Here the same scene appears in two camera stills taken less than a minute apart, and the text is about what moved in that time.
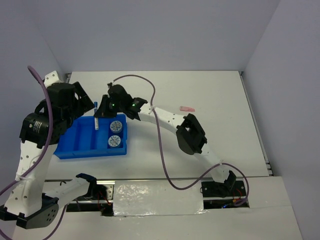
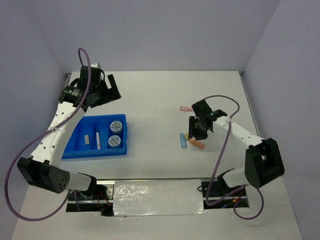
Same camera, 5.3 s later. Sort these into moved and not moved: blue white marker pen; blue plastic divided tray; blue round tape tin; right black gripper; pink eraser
Moved: right black gripper; blue white marker pen
Not moved: blue plastic divided tray; blue round tape tin; pink eraser
